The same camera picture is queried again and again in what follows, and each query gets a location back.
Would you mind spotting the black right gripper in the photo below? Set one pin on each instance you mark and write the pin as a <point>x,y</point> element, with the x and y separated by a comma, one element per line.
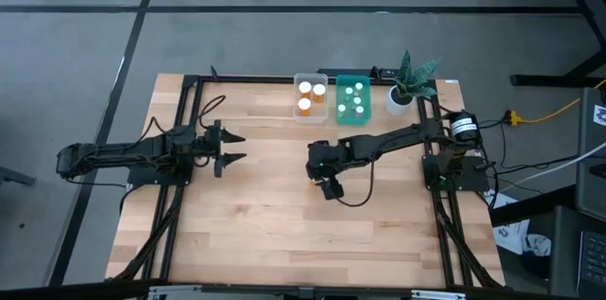
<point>324,155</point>

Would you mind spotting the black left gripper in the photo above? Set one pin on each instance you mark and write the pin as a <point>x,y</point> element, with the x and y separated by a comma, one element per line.
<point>208,146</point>

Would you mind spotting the small pink pill bottle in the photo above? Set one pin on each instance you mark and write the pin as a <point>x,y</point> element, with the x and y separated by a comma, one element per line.
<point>360,110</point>

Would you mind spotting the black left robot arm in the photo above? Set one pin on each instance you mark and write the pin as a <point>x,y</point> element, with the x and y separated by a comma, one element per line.
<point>142,151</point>

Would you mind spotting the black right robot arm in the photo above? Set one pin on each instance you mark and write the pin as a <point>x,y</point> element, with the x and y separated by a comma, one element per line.
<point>393,139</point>

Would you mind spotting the clear plastic bin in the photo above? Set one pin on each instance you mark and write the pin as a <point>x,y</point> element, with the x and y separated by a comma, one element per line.
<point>312,119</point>

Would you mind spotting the green plastic bin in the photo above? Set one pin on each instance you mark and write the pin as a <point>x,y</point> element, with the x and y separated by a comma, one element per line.
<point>352,120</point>

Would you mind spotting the snake plant in white pot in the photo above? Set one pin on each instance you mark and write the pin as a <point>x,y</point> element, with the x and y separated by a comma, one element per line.
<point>397,106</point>

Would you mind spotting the silver metal bar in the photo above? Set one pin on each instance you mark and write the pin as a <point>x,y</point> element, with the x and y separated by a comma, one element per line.
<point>189,293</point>

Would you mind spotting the white printed bag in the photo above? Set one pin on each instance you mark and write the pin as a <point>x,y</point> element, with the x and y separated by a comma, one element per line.
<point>513,236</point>

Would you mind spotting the gray furniture leg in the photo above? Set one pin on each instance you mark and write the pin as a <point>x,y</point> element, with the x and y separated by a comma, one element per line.
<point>14,176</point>

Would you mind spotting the black table leg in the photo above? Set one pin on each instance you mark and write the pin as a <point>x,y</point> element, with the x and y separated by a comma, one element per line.
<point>544,80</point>

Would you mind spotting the gray cabinet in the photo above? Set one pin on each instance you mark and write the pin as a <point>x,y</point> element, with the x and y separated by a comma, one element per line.
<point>592,172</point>

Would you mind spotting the black keyboard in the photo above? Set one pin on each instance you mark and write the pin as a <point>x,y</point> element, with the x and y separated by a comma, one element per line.
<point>594,262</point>

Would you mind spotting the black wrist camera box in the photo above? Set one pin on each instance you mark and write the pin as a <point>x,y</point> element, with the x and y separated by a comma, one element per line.
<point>331,188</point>

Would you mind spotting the black aluminium table frame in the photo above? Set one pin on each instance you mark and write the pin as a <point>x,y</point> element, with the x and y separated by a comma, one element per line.
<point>246,79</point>

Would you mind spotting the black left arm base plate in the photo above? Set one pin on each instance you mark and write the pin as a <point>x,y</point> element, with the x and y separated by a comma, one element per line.
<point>156,178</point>

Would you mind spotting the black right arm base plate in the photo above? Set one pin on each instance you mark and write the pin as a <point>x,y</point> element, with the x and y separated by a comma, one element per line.
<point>468,177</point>

